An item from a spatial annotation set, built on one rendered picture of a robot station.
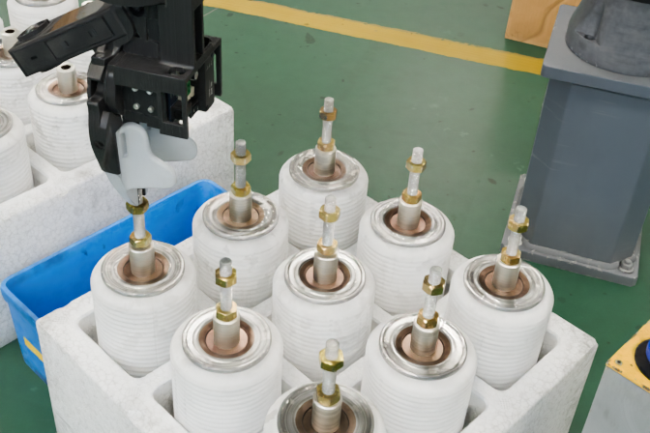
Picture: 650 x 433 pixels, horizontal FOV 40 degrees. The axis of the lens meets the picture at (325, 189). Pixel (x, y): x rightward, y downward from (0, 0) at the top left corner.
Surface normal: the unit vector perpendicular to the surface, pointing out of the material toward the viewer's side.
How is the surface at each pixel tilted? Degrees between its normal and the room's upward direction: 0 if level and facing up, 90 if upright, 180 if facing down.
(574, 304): 0
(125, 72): 90
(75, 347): 0
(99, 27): 90
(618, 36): 72
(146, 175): 90
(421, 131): 0
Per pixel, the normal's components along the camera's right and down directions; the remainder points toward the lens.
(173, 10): -0.29, 0.57
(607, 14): -0.72, 0.09
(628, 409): -0.70, 0.40
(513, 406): 0.06, -0.80
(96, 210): 0.73, 0.44
